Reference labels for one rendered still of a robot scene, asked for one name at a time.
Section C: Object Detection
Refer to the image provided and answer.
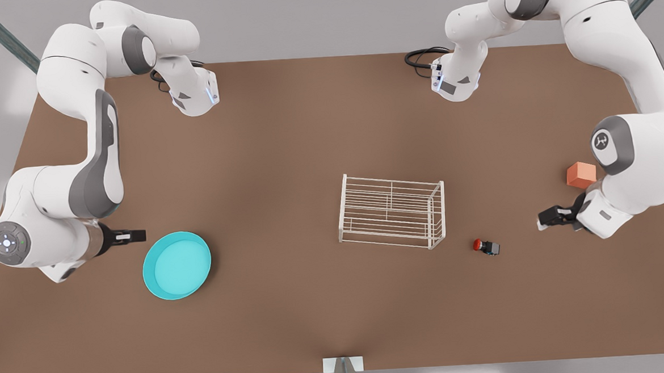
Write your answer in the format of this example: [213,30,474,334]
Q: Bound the turquoise plate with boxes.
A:
[141,230,214,302]

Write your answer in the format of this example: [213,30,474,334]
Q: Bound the orange cube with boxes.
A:
[565,161,598,190]

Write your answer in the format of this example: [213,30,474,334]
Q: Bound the white wire shelf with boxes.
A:
[335,169,448,255]

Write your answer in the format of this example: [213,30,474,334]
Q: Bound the black cable loop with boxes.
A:
[149,60,207,94]
[404,46,453,79]

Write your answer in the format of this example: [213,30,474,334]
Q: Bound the red button switch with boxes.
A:
[472,237,501,257]

